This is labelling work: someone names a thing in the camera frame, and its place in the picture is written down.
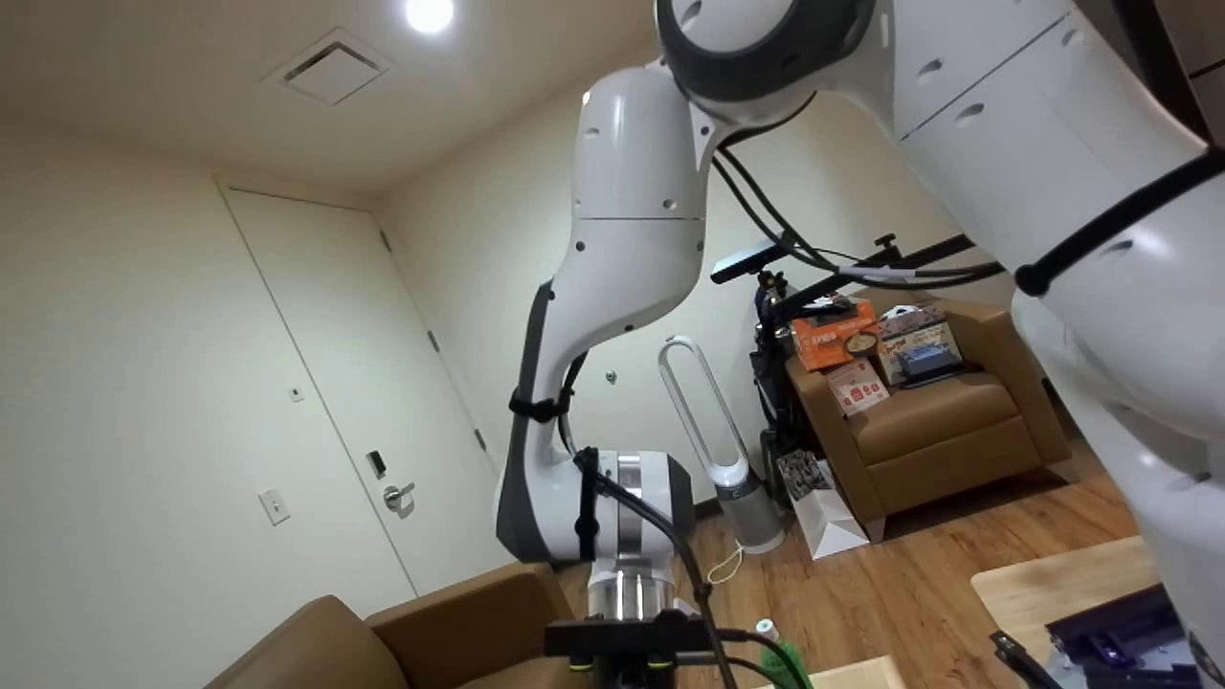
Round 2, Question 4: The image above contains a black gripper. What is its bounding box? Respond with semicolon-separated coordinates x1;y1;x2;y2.
579;647;705;689

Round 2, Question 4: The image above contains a white paper bag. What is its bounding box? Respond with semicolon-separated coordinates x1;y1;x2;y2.
779;448;873;561

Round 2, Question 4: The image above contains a green plastic bottle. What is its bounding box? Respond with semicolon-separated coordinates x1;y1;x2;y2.
750;615;816;689

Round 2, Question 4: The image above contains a white bladeless fan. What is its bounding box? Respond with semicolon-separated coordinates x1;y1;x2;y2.
657;333;790;555

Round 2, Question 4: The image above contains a tan leather armchair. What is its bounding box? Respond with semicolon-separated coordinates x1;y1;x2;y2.
202;558;604;689

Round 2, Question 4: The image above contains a black equipment stand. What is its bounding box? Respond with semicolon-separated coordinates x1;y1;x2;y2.
750;272;820;481

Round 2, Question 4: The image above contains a red and white box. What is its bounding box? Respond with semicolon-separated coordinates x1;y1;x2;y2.
828;359;891;417

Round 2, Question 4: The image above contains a brown leather sofa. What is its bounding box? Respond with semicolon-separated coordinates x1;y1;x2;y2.
784;297;1076;541

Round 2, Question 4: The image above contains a black clamp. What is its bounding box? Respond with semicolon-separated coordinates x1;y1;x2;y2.
987;627;1065;689

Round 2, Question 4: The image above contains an orange box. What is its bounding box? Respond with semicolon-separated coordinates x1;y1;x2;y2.
790;310;884;376

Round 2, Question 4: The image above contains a white room door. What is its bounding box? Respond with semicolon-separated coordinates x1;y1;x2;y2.
219;185;531;606

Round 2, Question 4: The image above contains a light wooden side table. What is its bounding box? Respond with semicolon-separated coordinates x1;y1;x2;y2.
968;531;1166;667

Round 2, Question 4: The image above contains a blue grey box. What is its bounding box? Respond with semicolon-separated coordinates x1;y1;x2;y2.
882;310;968;389

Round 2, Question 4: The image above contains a dark blue box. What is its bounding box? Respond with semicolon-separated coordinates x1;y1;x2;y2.
1044;584;1209;689

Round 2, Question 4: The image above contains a white ceiling vent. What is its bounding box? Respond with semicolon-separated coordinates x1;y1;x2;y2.
279;36;387;106

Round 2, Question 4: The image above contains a round ceiling light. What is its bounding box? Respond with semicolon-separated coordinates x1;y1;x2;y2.
400;0;461;38

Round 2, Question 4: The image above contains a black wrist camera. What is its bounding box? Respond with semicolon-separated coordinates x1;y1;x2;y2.
543;610;719;662

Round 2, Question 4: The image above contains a silver door lever handle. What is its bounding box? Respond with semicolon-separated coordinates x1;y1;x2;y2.
378;477;422;519

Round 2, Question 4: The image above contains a black stereo camera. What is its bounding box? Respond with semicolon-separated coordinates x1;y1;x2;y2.
709;232;802;286

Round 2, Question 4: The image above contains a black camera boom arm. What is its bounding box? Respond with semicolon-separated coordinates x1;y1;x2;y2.
764;230;1010;318

